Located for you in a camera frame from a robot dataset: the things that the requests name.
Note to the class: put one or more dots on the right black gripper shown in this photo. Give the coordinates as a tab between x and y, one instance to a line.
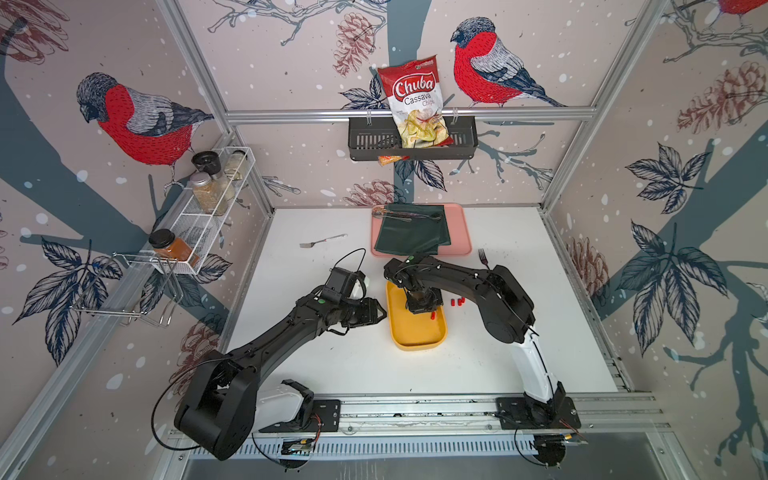
432	304

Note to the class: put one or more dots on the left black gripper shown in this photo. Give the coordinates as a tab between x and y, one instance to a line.
370	312

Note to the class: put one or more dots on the yellow plastic storage box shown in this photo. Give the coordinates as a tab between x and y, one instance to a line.
413	332

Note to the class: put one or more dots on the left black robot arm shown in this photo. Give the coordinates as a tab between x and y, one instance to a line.
218	410

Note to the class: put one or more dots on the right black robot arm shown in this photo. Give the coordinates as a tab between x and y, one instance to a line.
506	310

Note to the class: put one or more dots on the dark green folded cloth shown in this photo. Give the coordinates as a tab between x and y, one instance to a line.
401	238

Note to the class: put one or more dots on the black plastic fork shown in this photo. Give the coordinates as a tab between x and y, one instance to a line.
483	258

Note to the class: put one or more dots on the pink plastic tray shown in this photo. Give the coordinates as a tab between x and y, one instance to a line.
460	239

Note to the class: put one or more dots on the silver metal fork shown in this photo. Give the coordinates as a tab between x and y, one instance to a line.
308	245

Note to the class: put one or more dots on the black tongs on tray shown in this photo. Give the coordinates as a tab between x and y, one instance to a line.
381	212

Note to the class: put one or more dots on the left circuit board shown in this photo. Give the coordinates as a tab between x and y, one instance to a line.
300	448

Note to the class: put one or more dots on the clear pale spice jar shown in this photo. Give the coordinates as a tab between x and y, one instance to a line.
236	165

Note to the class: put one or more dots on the silver lid spice jar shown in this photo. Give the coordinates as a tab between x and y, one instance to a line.
208	194

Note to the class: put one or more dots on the orange spice jar black lid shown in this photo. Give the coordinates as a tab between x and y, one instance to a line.
168	245

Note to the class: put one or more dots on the Chuba cassava chips bag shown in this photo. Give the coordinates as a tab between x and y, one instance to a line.
415	100

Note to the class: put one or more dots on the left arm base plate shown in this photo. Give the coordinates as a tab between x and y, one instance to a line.
313	416

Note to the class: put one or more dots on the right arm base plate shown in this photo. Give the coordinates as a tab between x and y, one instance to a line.
523	413

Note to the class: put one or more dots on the white wire spice rack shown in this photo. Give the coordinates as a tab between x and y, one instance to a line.
203	231

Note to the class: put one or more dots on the chrome wire holder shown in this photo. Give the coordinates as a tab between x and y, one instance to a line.
149	291

